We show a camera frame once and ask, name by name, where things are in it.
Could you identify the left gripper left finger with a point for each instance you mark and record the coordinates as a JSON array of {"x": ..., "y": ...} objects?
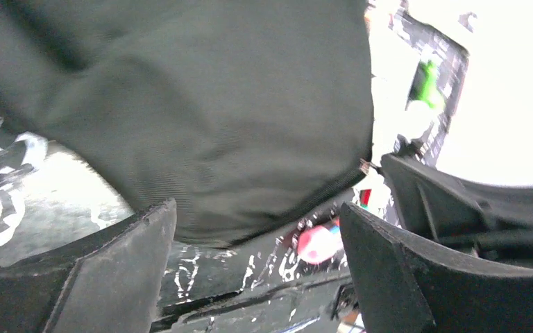
[{"x": 108, "y": 281}]

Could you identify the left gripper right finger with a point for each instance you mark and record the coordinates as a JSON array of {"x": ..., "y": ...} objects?
[{"x": 406, "y": 283}]

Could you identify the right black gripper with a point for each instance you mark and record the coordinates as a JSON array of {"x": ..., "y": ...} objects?
[{"x": 489, "y": 221}]

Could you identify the black student backpack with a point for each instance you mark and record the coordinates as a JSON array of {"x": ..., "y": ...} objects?
[{"x": 248, "y": 113}]

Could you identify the pink pencil case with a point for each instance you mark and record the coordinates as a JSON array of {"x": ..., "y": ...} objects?
[{"x": 320, "y": 243}]

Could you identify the green white pipe fitting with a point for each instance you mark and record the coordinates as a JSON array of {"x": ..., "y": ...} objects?
[{"x": 424, "y": 86}]

